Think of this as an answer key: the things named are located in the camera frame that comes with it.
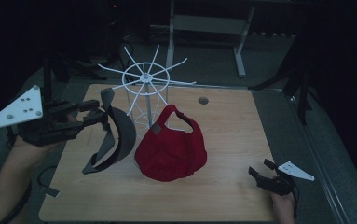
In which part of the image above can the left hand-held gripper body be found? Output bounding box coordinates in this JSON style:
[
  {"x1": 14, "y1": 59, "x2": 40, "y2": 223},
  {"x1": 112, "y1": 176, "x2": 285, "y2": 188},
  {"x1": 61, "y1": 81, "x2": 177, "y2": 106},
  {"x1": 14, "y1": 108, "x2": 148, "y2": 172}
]
[{"x1": 0, "y1": 84, "x2": 87, "y2": 147}]

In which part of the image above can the person's left hand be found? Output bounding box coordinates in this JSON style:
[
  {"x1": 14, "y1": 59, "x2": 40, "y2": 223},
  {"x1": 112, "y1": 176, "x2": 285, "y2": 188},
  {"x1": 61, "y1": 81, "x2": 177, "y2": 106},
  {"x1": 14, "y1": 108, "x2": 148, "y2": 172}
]
[{"x1": 10, "y1": 135, "x2": 67, "y2": 164}]

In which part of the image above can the white wire hat rack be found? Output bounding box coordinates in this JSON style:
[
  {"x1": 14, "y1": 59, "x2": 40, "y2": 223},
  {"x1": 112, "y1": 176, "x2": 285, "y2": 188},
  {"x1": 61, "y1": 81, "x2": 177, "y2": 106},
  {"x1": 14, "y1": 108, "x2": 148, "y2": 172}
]
[{"x1": 95, "y1": 44, "x2": 198, "y2": 139}]

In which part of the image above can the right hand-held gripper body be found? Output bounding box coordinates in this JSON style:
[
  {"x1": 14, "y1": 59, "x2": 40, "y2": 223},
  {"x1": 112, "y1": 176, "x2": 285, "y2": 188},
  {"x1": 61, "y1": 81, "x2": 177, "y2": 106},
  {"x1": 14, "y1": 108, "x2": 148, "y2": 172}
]
[{"x1": 254, "y1": 161, "x2": 316, "y2": 197}]

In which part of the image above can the red baseball cap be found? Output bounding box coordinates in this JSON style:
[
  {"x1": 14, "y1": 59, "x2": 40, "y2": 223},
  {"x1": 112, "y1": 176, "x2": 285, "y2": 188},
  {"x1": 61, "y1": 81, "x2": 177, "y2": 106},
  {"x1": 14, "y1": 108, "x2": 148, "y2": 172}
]
[{"x1": 134, "y1": 104, "x2": 208, "y2": 183}]

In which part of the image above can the black looped cable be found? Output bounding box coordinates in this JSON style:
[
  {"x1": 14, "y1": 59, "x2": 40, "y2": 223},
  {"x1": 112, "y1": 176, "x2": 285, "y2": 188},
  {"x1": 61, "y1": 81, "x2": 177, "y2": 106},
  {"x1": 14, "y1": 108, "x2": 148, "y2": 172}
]
[{"x1": 36, "y1": 165, "x2": 61, "y2": 199}]

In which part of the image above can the black tripod stand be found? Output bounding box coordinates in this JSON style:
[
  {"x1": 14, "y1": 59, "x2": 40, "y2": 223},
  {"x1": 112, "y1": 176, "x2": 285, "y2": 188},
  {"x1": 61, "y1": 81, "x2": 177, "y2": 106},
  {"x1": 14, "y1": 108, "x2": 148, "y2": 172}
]
[
  {"x1": 40, "y1": 52, "x2": 105, "y2": 104},
  {"x1": 249, "y1": 34, "x2": 314, "y2": 125}
]

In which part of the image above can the white desk frame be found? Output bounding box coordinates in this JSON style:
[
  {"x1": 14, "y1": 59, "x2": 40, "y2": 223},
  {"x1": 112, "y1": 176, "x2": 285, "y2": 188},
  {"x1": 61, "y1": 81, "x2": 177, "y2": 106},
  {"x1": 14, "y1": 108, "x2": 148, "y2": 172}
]
[{"x1": 149, "y1": 0, "x2": 256, "y2": 78}]

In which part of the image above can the person's right hand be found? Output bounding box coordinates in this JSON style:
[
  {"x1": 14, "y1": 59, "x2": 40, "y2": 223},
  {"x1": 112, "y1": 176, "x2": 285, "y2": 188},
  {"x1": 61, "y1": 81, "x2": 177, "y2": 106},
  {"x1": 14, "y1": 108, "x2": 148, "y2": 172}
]
[{"x1": 268, "y1": 189, "x2": 296, "y2": 224}]

